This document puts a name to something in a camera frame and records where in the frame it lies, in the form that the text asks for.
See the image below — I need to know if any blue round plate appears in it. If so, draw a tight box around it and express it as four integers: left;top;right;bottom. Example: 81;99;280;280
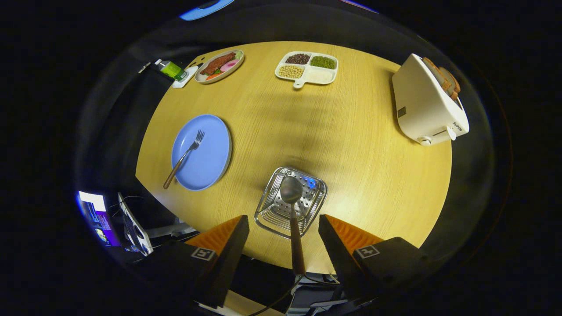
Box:
171;114;233;191

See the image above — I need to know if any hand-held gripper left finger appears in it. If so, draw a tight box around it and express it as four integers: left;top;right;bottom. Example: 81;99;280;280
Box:
132;215;250;309

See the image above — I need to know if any wooden handled fork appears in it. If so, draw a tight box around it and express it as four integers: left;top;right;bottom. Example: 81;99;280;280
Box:
163;129;205;190

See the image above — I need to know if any white toaster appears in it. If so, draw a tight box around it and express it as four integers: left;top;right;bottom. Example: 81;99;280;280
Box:
392;53;470;147

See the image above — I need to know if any green drink bottle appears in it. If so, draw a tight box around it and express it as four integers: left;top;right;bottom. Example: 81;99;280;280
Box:
155;59;188;82

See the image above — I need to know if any grey office chair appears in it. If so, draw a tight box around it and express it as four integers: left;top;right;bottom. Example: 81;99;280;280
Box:
285;274;347;316

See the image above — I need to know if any white framed device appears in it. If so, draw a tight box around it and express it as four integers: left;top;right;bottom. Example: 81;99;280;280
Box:
118;192;154;256

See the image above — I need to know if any black cable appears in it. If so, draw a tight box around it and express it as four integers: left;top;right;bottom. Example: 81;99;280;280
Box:
246;274;304;316

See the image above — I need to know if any plate of toy food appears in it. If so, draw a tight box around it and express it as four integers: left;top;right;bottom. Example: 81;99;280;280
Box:
195;49;245;84

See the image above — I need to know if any metal wire basket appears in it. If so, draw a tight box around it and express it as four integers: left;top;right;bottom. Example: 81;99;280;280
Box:
254;166;328;240

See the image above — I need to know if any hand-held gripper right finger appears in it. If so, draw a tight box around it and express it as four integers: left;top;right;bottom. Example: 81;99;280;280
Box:
318;214;433;308

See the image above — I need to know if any white divided bean tray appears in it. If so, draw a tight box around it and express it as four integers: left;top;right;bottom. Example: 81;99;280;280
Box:
275;51;339;90

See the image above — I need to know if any lit computer monitor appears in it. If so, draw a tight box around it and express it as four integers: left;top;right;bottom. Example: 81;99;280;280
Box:
77;190;121;247

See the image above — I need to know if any white square coaster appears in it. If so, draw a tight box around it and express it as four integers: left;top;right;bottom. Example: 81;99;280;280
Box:
172;66;199;89

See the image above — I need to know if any wooden handled spoon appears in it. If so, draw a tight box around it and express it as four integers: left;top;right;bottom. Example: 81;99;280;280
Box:
280;176;306;276

